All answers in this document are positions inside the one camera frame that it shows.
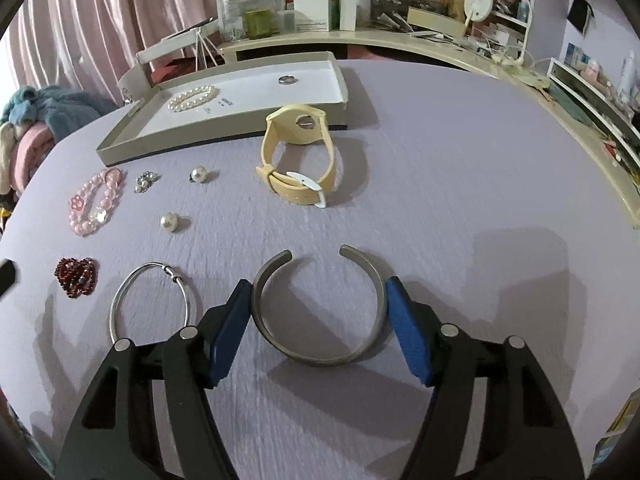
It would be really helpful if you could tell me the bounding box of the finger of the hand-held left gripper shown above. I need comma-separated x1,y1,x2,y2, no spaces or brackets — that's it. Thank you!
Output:
0,259,17,297

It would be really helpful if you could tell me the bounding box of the beige jewelry tray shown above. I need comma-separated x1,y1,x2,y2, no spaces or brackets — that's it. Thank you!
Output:
96,51,348,167

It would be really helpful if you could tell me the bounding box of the low white shelf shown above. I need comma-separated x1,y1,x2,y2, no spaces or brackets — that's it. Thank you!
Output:
547,57,640,171

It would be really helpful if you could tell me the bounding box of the round white clock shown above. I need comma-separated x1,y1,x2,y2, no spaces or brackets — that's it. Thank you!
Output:
462,0,493,36

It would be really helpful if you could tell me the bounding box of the lavender tablecloth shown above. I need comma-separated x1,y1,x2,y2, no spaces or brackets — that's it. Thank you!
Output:
0,57,640,480

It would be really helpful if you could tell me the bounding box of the pink bead bracelet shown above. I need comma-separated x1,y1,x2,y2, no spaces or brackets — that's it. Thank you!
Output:
68,167,126,237

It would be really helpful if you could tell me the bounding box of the pink cloth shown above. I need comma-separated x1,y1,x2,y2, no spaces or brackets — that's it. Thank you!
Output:
10,125,61,191

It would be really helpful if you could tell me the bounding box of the pink curtain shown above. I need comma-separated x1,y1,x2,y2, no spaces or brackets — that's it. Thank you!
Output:
10,0,226,106

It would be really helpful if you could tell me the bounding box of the white bookshelf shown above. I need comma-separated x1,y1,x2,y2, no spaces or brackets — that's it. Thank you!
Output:
477,0,538,56

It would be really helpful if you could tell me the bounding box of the silver cluster earring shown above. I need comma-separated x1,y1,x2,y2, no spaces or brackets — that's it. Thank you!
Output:
134,171,162,194

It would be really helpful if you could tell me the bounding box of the black hanging bag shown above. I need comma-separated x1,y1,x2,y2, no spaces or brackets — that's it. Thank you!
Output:
567,0,596,36

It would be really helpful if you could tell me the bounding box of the grey cuff bangle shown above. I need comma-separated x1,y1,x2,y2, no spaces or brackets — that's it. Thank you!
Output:
251,244,388,367

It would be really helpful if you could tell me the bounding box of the thin silver bangle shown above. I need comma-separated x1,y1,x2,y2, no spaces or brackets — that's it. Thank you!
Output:
109,262,193,343

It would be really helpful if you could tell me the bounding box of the white tripod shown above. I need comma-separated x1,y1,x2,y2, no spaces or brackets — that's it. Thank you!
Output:
197,30,223,67

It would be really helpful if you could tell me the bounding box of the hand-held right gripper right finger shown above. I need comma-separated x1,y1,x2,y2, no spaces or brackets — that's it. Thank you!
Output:
385,276,586,480

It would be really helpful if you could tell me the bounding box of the blue fluffy blanket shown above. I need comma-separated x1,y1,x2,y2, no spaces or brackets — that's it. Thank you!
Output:
0,85,116,133

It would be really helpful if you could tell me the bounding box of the colourful printed box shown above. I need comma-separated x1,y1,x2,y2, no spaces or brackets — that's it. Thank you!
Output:
592,395,640,466

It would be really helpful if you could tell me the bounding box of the dark red bead bracelet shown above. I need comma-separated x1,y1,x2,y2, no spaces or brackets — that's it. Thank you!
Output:
54,257,98,299

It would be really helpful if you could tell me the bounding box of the white box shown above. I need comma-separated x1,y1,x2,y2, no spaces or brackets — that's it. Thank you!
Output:
292,0,331,32

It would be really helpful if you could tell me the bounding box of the flat beige box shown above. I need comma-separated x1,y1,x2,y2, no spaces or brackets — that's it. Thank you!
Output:
406,7,468,38

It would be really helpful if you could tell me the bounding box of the white pearl bracelet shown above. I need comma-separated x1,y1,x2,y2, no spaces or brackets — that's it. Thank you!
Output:
167,85,221,113

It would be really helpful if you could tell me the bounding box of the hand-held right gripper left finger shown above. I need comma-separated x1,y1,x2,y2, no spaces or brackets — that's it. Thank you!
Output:
54,279,251,480

